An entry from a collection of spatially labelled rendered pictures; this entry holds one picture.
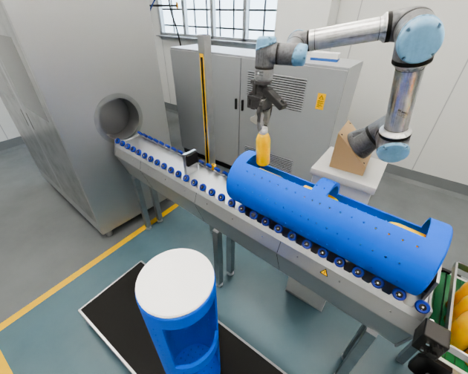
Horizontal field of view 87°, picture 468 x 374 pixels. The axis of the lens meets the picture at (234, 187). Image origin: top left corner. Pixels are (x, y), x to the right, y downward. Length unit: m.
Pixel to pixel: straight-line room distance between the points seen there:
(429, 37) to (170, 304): 1.13
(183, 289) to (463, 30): 3.42
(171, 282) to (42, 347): 1.47
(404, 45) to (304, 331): 1.74
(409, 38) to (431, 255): 0.67
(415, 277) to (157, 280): 0.87
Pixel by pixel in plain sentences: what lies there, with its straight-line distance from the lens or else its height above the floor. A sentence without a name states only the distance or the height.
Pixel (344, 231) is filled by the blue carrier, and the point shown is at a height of 1.15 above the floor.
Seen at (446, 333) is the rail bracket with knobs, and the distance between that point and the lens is 1.12.
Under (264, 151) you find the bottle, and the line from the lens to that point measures 1.17.
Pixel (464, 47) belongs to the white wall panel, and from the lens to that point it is 3.62.
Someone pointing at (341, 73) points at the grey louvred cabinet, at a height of 1.40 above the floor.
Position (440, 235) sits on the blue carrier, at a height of 1.23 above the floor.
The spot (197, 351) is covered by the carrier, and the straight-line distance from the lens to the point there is 1.78.
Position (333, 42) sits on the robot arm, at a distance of 1.15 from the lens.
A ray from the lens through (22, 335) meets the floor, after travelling 2.43.
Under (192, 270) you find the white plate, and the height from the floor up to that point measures 1.04.
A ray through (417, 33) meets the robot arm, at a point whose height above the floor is 1.77.
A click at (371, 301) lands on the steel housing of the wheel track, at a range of 1.22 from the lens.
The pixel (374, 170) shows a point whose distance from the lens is 1.48.
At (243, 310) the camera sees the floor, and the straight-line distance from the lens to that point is 2.05.
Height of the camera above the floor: 1.82
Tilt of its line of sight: 36 degrees down
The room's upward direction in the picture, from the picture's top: 1 degrees clockwise
